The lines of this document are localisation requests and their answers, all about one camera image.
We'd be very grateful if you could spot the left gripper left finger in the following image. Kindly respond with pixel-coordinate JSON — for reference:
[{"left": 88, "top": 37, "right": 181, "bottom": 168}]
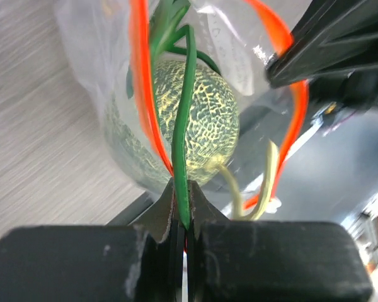
[{"left": 0, "top": 181, "right": 181, "bottom": 301}]

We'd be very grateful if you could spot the green melon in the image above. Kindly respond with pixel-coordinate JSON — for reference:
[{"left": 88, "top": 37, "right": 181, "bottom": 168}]
[{"left": 103, "top": 59, "right": 280, "bottom": 221}]

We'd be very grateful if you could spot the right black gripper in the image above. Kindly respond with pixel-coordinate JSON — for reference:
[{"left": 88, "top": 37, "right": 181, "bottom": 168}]
[{"left": 266, "top": 0, "right": 378, "bottom": 110}]

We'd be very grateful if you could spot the clear zip top bag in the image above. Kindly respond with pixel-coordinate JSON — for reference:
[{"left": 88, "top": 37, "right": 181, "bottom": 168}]
[{"left": 55, "top": 1, "right": 309, "bottom": 220}]

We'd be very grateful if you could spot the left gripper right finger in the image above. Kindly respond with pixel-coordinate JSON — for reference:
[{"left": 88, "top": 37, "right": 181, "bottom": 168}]
[{"left": 186, "top": 181, "right": 374, "bottom": 301}]

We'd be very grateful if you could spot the green onion toy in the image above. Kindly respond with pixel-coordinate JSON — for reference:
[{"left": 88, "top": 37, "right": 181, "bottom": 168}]
[{"left": 129, "top": 1, "right": 219, "bottom": 228}]

